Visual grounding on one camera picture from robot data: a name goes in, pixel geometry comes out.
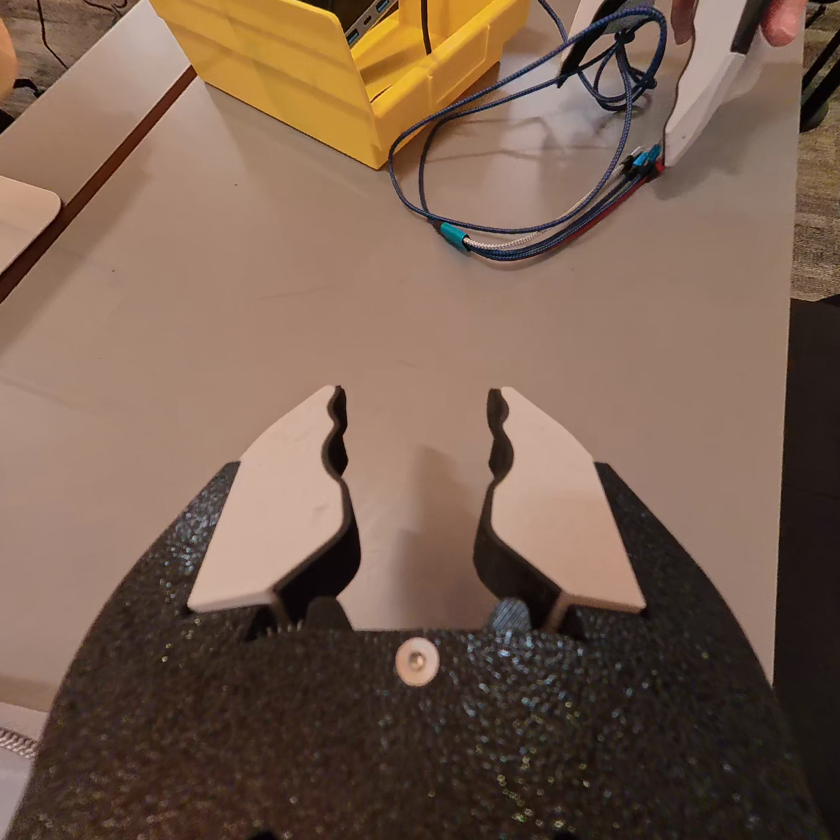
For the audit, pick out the person's right hand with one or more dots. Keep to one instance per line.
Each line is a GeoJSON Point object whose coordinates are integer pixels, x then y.
{"type": "Point", "coordinates": [784, 19]}

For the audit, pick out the yellow plastic bin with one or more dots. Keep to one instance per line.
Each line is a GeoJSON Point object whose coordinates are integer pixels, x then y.
{"type": "Point", "coordinates": [295, 79]}

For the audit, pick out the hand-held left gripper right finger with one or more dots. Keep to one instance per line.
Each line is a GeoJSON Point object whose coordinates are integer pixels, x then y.
{"type": "Point", "coordinates": [564, 525]}

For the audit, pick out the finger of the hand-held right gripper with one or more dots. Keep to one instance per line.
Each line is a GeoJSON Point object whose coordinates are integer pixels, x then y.
{"type": "Point", "coordinates": [705, 65]}
{"type": "Point", "coordinates": [584, 26]}

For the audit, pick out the grey usb hub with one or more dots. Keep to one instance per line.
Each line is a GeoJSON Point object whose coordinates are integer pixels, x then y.
{"type": "Point", "coordinates": [367, 19]}

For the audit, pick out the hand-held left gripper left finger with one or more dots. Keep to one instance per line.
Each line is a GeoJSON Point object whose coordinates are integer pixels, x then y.
{"type": "Point", "coordinates": [275, 518]}

